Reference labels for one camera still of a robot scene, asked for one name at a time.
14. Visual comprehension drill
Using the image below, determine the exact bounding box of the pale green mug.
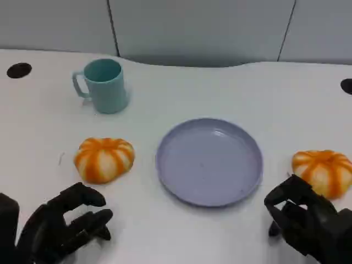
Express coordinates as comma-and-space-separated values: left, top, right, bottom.
72, 58, 130, 115

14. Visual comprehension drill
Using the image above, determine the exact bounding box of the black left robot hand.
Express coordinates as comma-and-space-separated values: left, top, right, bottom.
16, 181, 114, 264

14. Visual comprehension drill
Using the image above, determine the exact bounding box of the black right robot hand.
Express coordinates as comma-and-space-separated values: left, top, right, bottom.
263, 174, 342, 264

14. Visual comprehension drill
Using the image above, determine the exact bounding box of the lilac plate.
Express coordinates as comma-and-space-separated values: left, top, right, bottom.
156, 118, 264, 208

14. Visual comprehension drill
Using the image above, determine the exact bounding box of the orange and white bread roll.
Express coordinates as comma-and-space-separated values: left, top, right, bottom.
74, 137, 136, 185
291, 150, 352, 200

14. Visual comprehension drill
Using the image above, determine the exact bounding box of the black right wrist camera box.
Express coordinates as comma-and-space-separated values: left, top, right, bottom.
337, 208, 352, 264

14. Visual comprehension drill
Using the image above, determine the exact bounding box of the black round table hole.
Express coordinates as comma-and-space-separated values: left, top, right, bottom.
340, 78, 352, 96
6, 62, 32, 79

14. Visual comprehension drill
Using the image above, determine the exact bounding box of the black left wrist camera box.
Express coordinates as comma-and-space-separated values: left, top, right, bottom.
0, 192, 20, 250

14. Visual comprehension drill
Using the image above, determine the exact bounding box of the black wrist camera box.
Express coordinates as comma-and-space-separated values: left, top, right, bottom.
0, 192, 20, 250
337, 208, 352, 264

